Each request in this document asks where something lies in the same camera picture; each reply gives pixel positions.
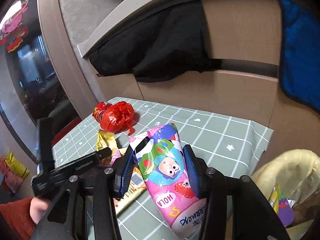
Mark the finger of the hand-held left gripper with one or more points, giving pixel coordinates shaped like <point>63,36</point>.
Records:
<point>46,142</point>
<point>95,156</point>

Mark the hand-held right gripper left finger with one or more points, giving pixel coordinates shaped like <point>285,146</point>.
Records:
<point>126,170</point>

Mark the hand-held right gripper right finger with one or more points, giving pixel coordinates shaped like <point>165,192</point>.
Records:
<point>191,172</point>

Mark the gold foil wrapper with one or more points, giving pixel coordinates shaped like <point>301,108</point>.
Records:
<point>106,140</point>

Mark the pink cartoon tissue pack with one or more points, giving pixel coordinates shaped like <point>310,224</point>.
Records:
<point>165,180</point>

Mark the trash can with yellow bag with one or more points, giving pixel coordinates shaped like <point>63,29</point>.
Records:
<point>287,170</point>

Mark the purple heart sponge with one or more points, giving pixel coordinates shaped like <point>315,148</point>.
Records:
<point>285,210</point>

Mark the person's left forearm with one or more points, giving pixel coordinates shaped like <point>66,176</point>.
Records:
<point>15,217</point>

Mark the pink small wrapper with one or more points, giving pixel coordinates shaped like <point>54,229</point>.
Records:
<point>115,156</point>

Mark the orange snack wrapper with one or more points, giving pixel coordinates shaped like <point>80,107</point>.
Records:
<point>133,192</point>

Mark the yellow striped packet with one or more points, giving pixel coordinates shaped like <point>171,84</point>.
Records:
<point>16,165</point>

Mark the green checked tablecloth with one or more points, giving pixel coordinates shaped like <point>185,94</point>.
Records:
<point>212,135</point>

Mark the red foil wrapper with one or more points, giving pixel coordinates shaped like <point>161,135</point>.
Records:
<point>116,116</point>

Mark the red can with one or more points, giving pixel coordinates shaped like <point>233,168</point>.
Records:
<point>98,110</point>

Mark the cartoon figure door sticker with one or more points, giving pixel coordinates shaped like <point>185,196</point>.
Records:
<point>15,27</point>

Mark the black cloth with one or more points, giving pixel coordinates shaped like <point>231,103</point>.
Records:
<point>162,45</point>

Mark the blue towel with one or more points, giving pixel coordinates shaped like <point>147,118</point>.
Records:
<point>300,55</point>

